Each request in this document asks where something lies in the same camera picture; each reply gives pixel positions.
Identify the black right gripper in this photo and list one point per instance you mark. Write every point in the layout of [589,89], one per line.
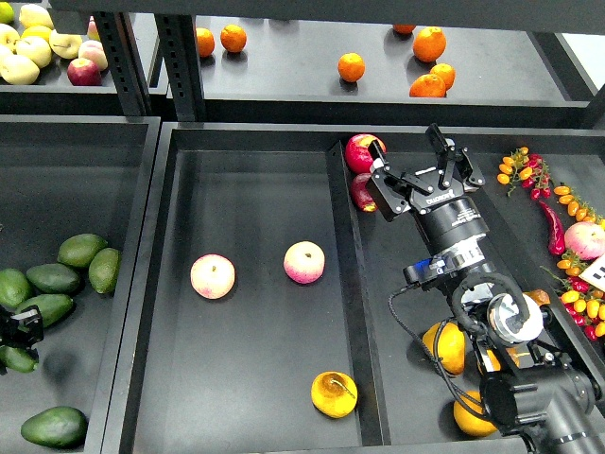
[439,197]

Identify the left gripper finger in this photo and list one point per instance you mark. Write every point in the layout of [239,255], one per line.
[21,330]

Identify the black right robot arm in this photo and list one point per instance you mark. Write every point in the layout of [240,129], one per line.
[528,387]

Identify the green avocado left edge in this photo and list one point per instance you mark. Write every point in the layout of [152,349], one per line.
[53,307]

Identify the green avocado upper pile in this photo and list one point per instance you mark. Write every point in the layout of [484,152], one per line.
[79,251]

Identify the yellow pear with brown stem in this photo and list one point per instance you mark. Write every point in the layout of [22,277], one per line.
[494,361]

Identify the pale yellow pear front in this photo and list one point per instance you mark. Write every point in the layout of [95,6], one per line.
[19,70]

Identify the dark red apple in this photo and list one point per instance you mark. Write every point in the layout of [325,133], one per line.
[360,195]

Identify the bright red apple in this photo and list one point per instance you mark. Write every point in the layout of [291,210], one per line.
[356,153]

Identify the orange front right shelf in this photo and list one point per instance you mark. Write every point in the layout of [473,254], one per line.
[428,85]

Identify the orange behind front orange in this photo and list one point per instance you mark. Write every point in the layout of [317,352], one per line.
[446,72]

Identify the black upper shelf tray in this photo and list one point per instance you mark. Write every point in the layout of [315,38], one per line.
[287,73]

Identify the cherry tomato bunch upper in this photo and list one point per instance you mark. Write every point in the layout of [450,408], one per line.
[527,170]

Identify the cherry tomato bunch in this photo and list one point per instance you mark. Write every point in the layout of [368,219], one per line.
[527,170]
[583,301]

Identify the orange on shelf centre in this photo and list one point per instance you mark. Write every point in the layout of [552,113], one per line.
[351,67]

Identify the large orange on shelf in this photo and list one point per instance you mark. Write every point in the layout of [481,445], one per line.
[429,44]

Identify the pink apple centre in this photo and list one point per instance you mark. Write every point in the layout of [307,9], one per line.
[304,262]

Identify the pink apple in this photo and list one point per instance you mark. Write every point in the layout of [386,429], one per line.
[304,262]
[212,276]

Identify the orange at shelf back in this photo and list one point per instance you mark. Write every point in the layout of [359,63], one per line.
[403,29]

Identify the red chili pepper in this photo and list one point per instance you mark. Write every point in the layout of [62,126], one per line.
[556,244]

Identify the black left tray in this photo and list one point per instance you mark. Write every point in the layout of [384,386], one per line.
[62,176]

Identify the pink apple right tray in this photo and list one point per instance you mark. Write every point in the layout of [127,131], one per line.
[585,240]

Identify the pink apple left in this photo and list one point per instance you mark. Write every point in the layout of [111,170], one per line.
[212,276]

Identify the white label card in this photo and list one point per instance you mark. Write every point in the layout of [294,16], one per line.
[594,274]

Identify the cherry tomato bunch lower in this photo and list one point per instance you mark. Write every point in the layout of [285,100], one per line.
[583,301]

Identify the orange on shelf left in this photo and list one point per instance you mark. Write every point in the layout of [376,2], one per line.
[233,38]

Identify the black centre tray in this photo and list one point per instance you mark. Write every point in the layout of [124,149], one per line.
[234,375]

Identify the red apple on shelf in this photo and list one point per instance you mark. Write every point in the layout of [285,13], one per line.
[84,72]

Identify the pale yellow apple middle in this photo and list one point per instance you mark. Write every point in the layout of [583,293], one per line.
[35,48]

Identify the green avocado by tray wall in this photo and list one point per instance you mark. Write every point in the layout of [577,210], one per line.
[104,269]

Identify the orange behind post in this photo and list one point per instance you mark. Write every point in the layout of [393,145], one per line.
[205,42]

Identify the black shelf post right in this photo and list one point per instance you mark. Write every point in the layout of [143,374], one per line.
[179,48]

